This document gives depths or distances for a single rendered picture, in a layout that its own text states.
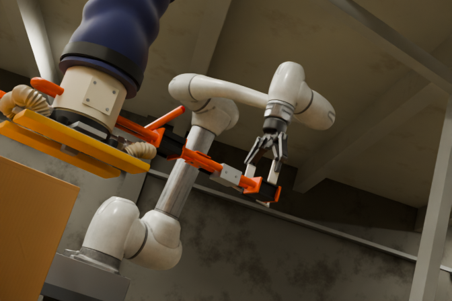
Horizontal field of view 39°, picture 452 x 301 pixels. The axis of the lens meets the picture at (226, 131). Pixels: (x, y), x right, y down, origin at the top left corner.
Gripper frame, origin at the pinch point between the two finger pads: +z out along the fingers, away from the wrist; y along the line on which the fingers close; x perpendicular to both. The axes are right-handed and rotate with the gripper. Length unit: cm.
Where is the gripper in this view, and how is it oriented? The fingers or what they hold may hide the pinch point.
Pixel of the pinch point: (259, 181)
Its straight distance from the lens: 199.0
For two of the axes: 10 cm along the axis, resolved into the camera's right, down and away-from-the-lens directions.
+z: -2.8, 9.0, -3.2
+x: 8.0, 4.1, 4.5
